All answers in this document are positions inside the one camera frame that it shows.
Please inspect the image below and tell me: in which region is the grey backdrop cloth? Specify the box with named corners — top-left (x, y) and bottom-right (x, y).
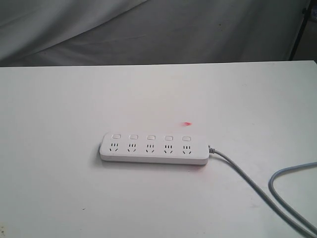
top-left (0, 0), bottom-right (308, 66)

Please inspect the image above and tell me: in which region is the white five-outlet power strip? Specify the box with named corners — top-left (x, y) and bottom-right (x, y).
top-left (99, 132), bottom-right (210, 166)

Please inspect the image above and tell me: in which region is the grey power cable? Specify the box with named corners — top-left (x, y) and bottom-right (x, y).
top-left (208, 145), bottom-right (317, 238)

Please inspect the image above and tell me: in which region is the black tripod stand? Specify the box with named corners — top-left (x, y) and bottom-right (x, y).
top-left (288, 0), bottom-right (314, 61)

